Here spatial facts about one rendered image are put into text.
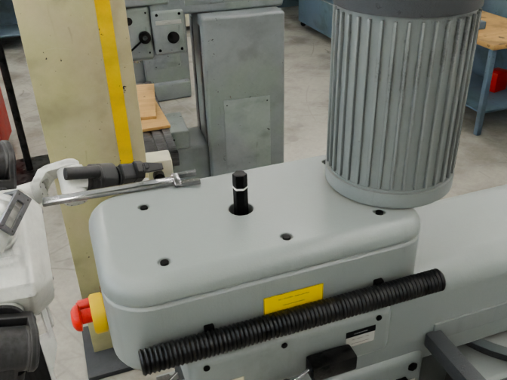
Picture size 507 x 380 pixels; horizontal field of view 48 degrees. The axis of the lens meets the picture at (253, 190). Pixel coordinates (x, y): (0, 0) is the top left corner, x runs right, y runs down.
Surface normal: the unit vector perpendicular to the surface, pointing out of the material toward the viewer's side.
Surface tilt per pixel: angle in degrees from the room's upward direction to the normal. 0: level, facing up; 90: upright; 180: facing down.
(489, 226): 0
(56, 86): 90
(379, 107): 90
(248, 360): 90
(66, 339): 0
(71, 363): 0
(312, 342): 90
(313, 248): 45
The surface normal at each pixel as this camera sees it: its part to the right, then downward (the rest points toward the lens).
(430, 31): 0.11, 0.50
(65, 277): -0.03, -0.86
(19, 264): 0.27, -0.47
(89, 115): 0.34, 0.47
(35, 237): 0.84, -0.43
